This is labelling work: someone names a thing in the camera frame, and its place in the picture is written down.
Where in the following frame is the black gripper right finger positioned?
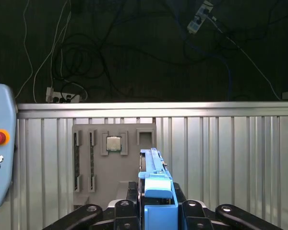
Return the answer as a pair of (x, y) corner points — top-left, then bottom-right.
(172, 182), (285, 230)

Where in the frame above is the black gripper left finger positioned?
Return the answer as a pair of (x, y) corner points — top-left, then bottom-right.
(42, 181), (141, 230)

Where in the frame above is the hard disk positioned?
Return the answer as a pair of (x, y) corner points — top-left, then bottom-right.
(137, 148), (180, 230)

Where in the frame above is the RAM stick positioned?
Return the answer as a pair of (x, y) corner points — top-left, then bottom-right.
(89, 133), (95, 192)

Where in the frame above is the grey parts rack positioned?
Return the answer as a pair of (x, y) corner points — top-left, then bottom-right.
(72, 123), (157, 211)

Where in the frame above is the silver CPU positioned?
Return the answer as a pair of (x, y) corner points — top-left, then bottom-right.
(107, 136), (122, 152)

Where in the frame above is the pale blue teach pendant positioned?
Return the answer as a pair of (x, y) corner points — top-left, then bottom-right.
(0, 83), (17, 211)

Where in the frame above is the white power strip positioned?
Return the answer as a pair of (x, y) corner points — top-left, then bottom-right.
(187, 1), (213, 34)
(46, 87), (81, 103)

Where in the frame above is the blue floor cable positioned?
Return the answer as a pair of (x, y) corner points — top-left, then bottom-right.
(174, 11), (233, 101)

